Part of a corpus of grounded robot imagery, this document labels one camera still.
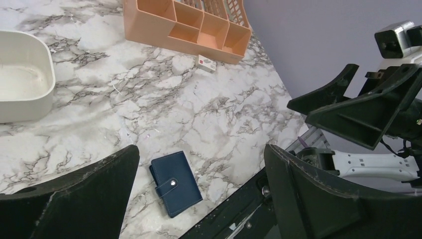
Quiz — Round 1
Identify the peach plastic file organizer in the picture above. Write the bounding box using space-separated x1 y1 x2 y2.
122 0 252 64

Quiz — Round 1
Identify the blue leather card holder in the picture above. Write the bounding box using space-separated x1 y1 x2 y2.
149 151 203 218

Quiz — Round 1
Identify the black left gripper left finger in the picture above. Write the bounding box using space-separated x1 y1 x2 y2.
0 145 140 239

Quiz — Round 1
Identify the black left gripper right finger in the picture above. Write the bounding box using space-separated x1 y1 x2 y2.
264 144 422 239

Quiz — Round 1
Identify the white plastic tray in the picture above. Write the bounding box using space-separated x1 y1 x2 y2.
0 30 56 123

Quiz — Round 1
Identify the small white box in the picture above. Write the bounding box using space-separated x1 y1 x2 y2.
195 55 217 74

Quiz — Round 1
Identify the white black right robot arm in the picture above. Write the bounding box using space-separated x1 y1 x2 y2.
288 64 422 187

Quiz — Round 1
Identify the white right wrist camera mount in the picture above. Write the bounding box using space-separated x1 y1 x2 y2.
374 20 422 70

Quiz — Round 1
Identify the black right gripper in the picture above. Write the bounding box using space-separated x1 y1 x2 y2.
287 64 422 150

